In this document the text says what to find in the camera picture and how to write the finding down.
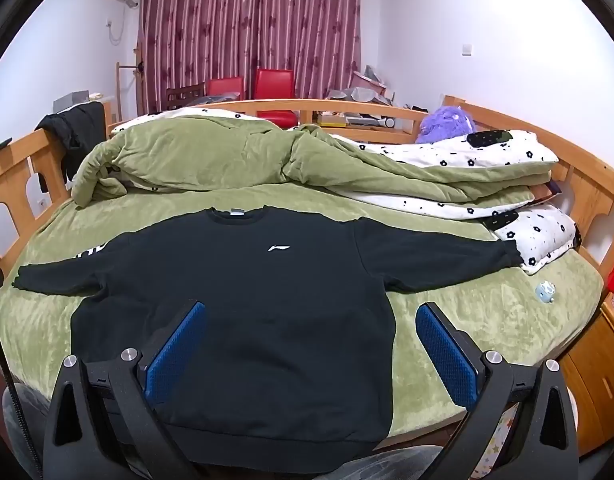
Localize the green quilt with floral lining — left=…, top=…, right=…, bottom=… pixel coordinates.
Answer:
left=71, top=107, right=560, bottom=221

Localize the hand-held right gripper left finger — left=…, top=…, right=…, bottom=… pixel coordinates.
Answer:
left=43, top=300, right=208, bottom=480

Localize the dark wooden chair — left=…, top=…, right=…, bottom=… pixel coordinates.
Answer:
left=166, top=81, right=208, bottom=111

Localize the dark flat object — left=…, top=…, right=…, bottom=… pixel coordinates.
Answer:
left=534, top=180, right=562, bottom=207

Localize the black jacket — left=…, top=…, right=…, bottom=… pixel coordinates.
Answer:
left=34, top=101, right=108, bottom=181

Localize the dark red floral curtain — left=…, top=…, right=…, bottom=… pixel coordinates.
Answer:
left=137, top=0, right=362, bottom=116

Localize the white floral pillow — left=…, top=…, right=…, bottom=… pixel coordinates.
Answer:
left=492, top=205, right=580, bottom=276

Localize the green plush bed sheet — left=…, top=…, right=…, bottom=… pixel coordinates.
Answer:
left=0, top=180, right=605, bottom=456

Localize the small light blue toy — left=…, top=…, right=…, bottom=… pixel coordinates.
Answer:
left=533, top=282, right=558, bottom=306

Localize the purple plush toy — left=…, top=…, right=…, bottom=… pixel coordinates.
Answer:
left=416, top=106, right=475, bottom=145

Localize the pile of boxes and papers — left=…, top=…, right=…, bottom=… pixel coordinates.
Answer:
left=322, top=65, right=422, bottom=133

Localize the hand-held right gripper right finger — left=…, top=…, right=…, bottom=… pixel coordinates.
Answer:
left=416, top=302, right=580, bottom=480

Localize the wooden nightstand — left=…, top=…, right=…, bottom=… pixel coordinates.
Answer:
left=559, top=300, right=614, bottom=456

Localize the black sweatshirt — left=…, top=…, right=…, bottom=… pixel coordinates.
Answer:
left=17, top=206, right=525, bottom=476

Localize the wooden coat rack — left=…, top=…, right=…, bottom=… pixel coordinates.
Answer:
left=114, top=42, right=148, bottom=121

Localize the red chair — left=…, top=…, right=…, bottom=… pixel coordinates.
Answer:
left=205, top=77, right=245, bottom=103
left=254, top=67, right=298, bottom=128

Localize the star print cloth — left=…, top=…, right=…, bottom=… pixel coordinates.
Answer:
left=479, top=400, right=520, bottom=480

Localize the grey box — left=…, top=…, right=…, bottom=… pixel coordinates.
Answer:
left=53, top=91, right=90, bottom=112

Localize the wooden bed frame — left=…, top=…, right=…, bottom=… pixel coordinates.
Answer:
left=0, top=94, right=614, bottom=291

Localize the black cable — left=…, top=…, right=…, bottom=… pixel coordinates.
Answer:
left=0, top=267, right=32, bottom=480

